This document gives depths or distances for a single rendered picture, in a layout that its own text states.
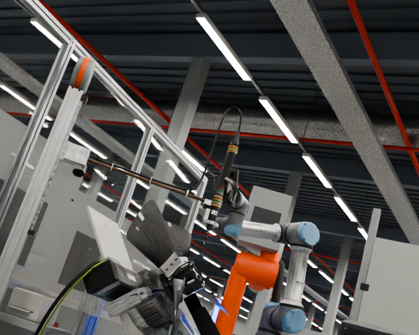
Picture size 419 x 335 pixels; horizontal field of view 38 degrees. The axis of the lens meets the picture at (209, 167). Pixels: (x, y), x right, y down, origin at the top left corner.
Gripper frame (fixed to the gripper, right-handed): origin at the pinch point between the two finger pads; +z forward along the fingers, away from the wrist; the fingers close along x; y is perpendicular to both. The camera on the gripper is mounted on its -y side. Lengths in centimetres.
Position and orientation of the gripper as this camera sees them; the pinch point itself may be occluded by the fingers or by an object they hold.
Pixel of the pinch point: (221, 177)
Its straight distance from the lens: 260.8
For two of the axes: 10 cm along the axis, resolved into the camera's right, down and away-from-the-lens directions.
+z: -3.4, -3.8, -8.6
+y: -2.8, 9.1, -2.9
